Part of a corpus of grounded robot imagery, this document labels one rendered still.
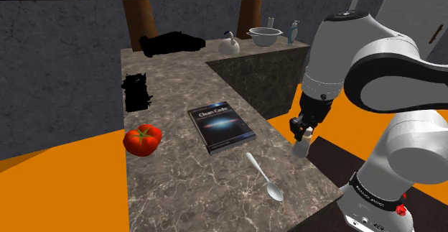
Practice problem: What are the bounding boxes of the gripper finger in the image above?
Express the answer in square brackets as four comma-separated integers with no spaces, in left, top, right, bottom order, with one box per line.
[289,116,306,142]

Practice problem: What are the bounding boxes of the small white bottle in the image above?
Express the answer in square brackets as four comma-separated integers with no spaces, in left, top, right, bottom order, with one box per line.
[292,126,314,159]

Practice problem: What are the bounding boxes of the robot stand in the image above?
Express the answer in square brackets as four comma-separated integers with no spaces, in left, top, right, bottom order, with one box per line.
[286,135,448,232]

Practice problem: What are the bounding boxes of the silver spoon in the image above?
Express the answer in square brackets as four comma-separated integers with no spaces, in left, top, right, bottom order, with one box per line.
[246,152,284,203]

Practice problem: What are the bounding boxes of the dark blue book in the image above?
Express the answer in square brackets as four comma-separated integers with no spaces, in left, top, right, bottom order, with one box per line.
[187,101,257,156]

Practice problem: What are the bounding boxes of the pale blue soap dispenser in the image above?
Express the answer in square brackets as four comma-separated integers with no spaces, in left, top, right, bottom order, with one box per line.
[286,19,300,47]

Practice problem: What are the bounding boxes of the white colander bowl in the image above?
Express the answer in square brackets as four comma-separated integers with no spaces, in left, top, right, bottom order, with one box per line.
[246,27,284,47]

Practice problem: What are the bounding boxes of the white kettle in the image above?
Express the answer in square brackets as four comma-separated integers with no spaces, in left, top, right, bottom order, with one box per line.
[218,31,241,56]

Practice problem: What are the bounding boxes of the brown wooden chair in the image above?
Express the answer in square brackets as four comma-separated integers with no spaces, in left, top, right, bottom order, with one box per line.
[235,0,263,41]
[121,0,159,53]

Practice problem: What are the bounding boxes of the grey door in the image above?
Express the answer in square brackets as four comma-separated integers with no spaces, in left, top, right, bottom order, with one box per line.
[349,0,448,65]

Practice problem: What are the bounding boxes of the black long lying object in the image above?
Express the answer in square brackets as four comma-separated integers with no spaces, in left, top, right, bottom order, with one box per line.
[139,30,207,59]

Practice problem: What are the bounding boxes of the red tomato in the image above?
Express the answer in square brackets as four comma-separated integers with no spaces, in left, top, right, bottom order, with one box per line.
[122,124,163,157]

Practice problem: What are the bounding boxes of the black upright object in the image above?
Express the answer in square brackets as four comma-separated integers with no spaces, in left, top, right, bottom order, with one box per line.
[121,71,154,113]

